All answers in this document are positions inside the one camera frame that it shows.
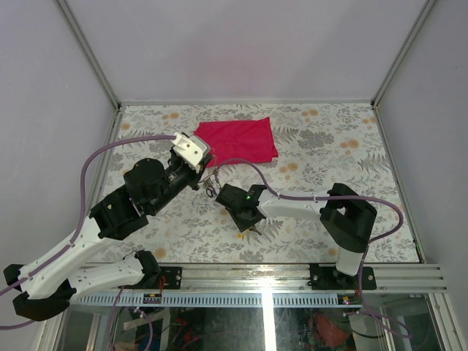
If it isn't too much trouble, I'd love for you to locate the bunch of metal keys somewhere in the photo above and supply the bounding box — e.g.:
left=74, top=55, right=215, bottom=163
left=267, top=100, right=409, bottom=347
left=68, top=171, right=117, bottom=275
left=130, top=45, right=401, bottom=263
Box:
left=201, top=175, right=220, bottom=199

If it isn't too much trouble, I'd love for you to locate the silver wire keyring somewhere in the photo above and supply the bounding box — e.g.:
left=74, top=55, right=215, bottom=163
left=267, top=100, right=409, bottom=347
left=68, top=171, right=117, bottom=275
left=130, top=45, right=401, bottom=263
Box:
left=208, top=154, right=220, bottom=183

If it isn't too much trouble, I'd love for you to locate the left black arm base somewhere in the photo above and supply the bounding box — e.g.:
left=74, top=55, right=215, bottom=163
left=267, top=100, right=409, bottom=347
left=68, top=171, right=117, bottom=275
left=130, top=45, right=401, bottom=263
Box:
left=133, top=250, right=183, bottom=291

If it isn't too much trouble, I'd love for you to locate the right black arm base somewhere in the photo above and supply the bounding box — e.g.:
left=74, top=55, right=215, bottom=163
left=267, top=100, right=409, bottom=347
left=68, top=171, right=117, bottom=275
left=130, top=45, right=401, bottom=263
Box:
left=307, top=263, right=377, bottom=290

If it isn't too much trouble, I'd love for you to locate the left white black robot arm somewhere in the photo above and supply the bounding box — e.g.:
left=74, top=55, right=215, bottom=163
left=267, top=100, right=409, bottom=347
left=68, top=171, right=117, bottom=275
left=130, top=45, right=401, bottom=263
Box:
left=4, top=146, right=212, bottom=322

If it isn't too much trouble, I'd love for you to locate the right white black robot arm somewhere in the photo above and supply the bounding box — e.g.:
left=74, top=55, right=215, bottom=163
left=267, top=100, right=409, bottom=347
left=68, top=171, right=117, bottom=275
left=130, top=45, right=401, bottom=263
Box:
left=216, top=183, right=377, bottom=289

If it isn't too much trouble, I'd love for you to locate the folded red cloth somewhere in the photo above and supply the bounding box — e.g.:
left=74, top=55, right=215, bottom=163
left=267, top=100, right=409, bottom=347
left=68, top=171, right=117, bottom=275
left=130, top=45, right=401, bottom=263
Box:
left=195, top=117, right=279, bottom=164

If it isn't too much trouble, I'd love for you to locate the floral patterned table mat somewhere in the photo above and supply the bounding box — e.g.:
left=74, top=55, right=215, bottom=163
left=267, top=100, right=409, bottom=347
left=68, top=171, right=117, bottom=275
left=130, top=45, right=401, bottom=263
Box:
left=94, top=103, right=420, bottom=263

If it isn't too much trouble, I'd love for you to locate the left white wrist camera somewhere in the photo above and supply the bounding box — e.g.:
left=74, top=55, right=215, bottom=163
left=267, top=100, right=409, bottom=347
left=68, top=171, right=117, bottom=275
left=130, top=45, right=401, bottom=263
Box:
left=172, top=132, right=211, bottom=173

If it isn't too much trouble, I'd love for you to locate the aluminium mounting rail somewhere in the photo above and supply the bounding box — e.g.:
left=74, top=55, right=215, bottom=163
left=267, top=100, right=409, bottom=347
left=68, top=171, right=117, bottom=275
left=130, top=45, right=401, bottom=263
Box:
left=166, top=263, right=448, bottom=294

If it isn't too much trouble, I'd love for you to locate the white slotted cable duct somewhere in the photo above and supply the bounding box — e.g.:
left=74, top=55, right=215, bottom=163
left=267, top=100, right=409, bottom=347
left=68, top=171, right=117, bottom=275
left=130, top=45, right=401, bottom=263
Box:
left=76, top=292, right=339, bottom=308

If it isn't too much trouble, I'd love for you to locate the left aluminium frame post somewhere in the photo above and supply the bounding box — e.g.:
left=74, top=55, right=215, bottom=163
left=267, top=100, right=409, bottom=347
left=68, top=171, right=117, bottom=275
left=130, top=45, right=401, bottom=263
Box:
left=53, top=0, right=121, bottom=110

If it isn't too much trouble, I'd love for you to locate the aluminium frame post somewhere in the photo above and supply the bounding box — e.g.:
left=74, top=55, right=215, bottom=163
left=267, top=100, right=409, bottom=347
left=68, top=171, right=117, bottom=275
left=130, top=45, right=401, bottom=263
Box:
left=371, top=0, right=439, bottom=107
left=53, top=0, right=121, bottom=110

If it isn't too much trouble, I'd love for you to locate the right aluminium frame post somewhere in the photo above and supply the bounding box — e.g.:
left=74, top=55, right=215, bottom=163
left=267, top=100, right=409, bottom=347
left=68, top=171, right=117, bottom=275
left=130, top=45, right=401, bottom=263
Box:
left=371, top=0, right=439, bottom=107

